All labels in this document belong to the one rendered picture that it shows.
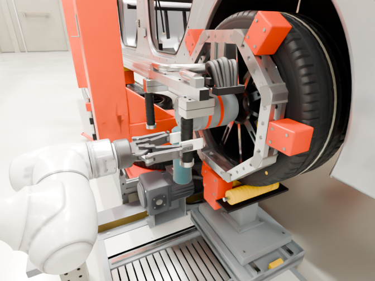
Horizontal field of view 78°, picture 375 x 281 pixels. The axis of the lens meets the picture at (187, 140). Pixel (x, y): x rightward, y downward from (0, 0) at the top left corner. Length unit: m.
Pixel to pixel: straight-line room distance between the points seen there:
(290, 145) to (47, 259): 0.56
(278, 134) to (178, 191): 0.77
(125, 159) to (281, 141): 0.41
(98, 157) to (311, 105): 0.56
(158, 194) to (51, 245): 0.86
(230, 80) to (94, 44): 0.68
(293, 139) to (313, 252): 1.04
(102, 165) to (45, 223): 0.19
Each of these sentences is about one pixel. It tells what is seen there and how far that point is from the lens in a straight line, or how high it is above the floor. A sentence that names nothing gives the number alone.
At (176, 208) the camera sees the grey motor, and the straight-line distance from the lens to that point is 1.56.
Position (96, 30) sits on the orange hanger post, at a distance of 1.15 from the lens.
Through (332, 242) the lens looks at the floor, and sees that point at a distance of 1.71.
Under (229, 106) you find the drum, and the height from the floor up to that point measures 0.87.
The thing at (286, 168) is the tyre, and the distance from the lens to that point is 0.81.
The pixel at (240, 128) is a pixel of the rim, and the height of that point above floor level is 0.76.
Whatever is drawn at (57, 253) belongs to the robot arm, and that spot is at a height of 0.81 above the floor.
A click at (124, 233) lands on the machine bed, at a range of 1.47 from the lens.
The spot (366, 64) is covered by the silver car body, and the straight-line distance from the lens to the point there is 0.67.
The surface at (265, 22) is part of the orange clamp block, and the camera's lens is 0.70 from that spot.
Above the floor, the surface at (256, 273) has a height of 0.17.
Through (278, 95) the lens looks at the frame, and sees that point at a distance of 0.69.
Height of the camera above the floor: 1.11
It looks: 24 degrees down
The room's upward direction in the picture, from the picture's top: straight up
